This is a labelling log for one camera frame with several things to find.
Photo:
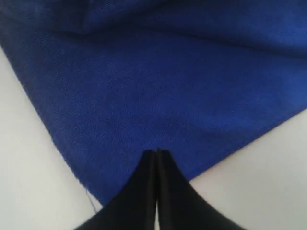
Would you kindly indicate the blue towel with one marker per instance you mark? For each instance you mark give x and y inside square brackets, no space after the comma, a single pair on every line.
[112,78]

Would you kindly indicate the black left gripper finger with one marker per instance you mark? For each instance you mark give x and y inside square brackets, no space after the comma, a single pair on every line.
[134,207]

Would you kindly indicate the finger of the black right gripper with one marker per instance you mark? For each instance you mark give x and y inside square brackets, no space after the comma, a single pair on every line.
[180,207]

